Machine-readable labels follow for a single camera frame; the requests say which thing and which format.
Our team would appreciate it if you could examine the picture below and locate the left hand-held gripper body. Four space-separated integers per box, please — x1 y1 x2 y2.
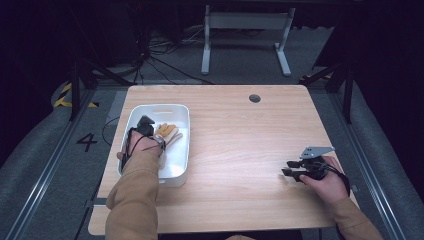
134 123 167 151

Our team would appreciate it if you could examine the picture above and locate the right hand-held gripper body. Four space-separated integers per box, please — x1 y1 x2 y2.
299 146 336 181

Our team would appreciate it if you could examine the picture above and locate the beige glove with orange fingers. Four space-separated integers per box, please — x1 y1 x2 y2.
154 122 184 150

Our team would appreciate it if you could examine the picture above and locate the white plastic bin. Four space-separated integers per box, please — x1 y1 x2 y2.
116 103 191 189

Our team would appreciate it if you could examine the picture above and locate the person's left hand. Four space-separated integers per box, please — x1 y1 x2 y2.
116 130 165 162

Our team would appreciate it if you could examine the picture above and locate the person's right hand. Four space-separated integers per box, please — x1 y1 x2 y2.
299 155 350 205

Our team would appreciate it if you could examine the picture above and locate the black metal stand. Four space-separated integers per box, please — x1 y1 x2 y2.
299 59 355 125
67 59 135 122

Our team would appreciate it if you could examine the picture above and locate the black and yellow tape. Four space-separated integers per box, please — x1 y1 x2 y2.
53 82 100 109

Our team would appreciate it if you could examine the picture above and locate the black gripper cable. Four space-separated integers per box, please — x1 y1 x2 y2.
319 161 352 197
120 126 167 173

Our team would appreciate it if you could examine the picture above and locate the thin black cable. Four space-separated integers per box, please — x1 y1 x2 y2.
101 116 121 147

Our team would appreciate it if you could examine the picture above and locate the bundle of black floor cables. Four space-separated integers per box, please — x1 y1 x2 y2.
132 29 215 86

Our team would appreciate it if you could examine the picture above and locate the white metal stand frame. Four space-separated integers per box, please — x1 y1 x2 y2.
200 4 297 77

